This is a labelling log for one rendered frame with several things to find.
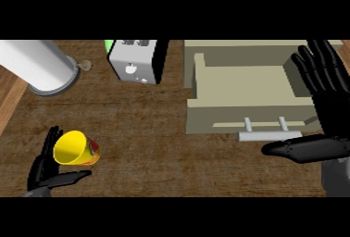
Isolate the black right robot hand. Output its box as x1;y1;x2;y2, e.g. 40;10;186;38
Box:
260;39;350;164

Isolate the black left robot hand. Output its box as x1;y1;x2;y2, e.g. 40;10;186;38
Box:
27;125;93;194

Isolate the yellow cup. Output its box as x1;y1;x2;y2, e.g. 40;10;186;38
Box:
52;130;102;167

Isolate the beige drawer front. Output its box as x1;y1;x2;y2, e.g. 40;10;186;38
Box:
185;105;322;135

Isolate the beige open drawer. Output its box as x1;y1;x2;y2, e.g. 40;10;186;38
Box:
186;52;322;109

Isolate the beige cabinet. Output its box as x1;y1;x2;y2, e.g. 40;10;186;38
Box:
183;39;344;89

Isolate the white toaster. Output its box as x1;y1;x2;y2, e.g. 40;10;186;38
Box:
106;39;171;85

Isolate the green object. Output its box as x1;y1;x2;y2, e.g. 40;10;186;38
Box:
103;39;115;56

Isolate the grey drawer handle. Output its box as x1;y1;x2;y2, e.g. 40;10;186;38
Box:
236;116;304;143

